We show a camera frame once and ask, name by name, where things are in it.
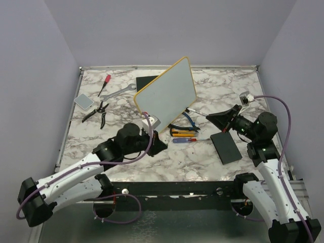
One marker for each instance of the red handled screwdriver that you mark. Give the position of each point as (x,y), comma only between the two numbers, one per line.
(106,81)

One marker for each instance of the yellow utility knife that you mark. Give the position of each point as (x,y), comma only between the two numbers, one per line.
(182,133)

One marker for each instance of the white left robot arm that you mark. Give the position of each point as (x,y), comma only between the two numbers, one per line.
(40,199)

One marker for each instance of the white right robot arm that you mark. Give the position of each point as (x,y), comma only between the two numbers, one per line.
(285,217)

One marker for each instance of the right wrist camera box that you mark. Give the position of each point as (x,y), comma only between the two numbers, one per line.
(246,98)

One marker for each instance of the small black network switch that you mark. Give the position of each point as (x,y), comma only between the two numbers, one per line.
(226,148)

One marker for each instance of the small white square device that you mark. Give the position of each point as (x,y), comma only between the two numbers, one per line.
(83,101)

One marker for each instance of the white green whiteboard marker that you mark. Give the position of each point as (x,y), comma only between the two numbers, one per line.
(196,111)

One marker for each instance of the large black network switch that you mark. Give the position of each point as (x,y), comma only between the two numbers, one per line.
(142,81)

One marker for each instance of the silver open-end wrench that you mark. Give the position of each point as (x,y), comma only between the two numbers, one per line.
(130,87)

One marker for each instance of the yellow framed whiteboard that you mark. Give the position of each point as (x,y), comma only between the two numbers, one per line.
(168,95)

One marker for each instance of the blue red screwdriver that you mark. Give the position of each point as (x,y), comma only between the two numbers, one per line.
(188,140)

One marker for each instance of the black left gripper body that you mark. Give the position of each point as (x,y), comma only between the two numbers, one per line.
(145,140)

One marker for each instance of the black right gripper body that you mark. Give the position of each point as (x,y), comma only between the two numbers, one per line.
(233,122)

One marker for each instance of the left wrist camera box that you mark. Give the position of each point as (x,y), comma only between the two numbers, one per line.
(154,121)

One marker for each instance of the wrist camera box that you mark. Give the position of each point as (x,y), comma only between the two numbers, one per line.
(246,98)
(154,121)

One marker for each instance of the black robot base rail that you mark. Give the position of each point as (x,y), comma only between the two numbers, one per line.
(182,196)

